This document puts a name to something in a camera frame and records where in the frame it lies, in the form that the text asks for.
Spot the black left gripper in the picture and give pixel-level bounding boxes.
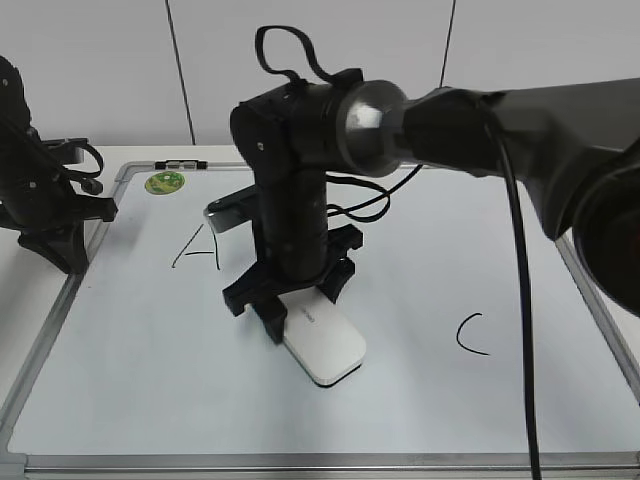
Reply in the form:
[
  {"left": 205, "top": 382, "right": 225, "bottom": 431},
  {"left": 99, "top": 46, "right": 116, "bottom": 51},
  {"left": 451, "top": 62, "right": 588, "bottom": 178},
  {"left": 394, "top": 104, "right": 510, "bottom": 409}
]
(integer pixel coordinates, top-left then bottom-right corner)
[{"left": 1, "top": 138, "right": 117, "bottom": 274}]

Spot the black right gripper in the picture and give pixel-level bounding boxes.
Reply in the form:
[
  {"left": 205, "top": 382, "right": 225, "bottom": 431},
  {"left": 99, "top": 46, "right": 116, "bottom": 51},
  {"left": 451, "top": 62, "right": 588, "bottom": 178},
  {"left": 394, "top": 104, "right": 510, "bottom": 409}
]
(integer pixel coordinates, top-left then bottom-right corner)
[{"left": 222, "top": 171, "right": 362, "bottom": 344}]

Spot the white whiteboard eraser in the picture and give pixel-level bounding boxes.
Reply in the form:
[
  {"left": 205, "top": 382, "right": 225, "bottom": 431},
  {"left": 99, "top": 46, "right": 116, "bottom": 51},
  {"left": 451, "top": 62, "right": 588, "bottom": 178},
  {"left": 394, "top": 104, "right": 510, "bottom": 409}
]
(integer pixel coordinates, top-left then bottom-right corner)
[{"left": 283, "top": 288, "right": 367, "bottom": 388}]

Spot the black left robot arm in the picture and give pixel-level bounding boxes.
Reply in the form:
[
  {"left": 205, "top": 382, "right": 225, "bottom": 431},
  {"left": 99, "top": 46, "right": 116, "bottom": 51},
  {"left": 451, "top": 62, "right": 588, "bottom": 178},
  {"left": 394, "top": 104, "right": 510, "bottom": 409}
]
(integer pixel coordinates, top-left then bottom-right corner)
[{"left": 1, "top": 58, "right": 117, "bottom": 274}]

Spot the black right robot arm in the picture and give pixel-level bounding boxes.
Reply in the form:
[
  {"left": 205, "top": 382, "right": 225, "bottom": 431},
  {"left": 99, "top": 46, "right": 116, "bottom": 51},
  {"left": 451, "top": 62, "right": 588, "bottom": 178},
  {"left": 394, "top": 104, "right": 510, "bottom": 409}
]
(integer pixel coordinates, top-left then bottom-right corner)
[{"left": 223, "top": 70, "right": 639, "bottom": 340}]

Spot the green round sticker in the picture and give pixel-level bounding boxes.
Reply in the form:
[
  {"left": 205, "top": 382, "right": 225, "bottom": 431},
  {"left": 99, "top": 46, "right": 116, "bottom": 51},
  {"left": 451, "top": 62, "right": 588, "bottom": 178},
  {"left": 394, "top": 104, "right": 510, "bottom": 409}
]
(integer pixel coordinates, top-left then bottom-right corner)
[{"left": 144, "top": 171, "right": 185, "bottom": 195}]

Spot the black and silver hanging clip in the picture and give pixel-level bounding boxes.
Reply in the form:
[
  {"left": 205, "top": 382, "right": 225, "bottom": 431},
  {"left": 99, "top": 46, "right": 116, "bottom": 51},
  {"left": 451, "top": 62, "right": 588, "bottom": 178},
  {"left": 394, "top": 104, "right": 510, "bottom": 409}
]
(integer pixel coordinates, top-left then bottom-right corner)
[{"left": 154, "top": 159, "right": 208, "bottom": 171}]

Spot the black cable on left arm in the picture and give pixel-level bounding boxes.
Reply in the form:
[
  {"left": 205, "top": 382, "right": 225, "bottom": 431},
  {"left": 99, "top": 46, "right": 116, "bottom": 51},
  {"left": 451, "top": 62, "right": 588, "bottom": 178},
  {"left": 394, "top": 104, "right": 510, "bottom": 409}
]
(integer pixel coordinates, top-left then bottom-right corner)
[{"left": 0, "top": 117, "right": 105, "bottom": 196}]

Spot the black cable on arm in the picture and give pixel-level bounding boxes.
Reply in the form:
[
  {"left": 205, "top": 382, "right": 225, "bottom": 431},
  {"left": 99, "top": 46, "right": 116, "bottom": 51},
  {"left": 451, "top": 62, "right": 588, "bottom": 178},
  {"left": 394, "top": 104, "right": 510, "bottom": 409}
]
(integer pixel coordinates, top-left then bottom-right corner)
[
  {"left": 254, "top": 25, "right": 544, "bottom": 480},
  {"left": 0, "top": 117, "right": 105, "bottom": 196}
]

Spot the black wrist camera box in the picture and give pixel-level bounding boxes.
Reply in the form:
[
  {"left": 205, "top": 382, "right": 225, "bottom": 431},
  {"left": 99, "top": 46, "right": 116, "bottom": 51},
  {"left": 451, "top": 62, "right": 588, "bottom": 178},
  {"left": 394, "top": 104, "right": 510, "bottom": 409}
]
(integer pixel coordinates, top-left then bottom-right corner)
[{"left": 203, "top": 185, "right": 259, "bottom": 233}]

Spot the white whiteboard with aluminium frame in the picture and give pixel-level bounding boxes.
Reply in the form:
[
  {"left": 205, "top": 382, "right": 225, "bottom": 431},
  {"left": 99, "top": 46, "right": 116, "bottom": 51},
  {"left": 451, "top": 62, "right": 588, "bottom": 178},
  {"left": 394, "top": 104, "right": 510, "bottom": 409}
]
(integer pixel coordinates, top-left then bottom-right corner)
[{"left": 0, "top": 159, "right": 640, "bottom": 480}]

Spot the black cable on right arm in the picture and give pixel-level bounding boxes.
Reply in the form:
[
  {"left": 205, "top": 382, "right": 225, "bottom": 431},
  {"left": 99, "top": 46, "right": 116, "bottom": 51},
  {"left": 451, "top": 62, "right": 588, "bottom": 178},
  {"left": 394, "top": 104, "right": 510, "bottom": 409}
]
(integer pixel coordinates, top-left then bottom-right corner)
[{"left": 254, "top": 25, "right": 544, "bottom": 480}]

